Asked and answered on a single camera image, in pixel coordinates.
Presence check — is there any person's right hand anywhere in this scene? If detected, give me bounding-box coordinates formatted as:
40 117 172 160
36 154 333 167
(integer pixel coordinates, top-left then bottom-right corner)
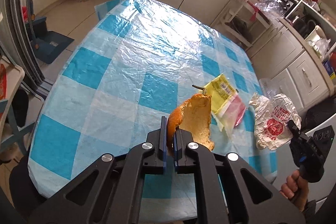
279 170 309 212

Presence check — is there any clear plastic bag in drawer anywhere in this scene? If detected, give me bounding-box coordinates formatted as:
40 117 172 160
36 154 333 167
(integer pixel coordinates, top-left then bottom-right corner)
259 78 280 98

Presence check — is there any blue dustpan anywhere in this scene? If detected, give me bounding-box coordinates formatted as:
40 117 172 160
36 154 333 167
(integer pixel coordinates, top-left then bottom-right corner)
25 16 74 64

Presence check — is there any white plastic bag on counter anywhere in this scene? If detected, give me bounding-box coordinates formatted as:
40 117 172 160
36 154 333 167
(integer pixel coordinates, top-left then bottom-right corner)
311 38 330 61

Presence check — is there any blue checkered tablecloth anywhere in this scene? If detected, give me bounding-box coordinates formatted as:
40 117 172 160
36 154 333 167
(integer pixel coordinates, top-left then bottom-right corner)
27 0 261 198

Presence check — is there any red yellow snack wrapper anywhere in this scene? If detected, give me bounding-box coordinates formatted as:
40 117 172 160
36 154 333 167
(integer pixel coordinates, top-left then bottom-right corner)
204 74 246 138

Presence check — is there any black frying pan on rack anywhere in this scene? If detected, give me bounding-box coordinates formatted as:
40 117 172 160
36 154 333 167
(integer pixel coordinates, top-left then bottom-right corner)
226 17 252 42

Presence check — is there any orange peel front piece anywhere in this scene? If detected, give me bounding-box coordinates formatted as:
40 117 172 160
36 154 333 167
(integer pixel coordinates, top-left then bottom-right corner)
167 93 215 152

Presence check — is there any clear plastic bag on rack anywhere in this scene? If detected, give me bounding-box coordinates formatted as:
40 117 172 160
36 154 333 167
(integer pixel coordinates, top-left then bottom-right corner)
255 0 285 19

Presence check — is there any white blue shelf rack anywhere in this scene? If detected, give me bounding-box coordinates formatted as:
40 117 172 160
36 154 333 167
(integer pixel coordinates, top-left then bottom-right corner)
1 56 35 155

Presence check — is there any printed white plastic bag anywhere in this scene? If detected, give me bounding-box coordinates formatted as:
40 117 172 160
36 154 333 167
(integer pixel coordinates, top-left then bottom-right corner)
249 93 301 150

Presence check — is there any white tiered rack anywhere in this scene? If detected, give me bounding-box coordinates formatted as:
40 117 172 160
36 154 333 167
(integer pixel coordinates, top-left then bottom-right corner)
211 0 271 50

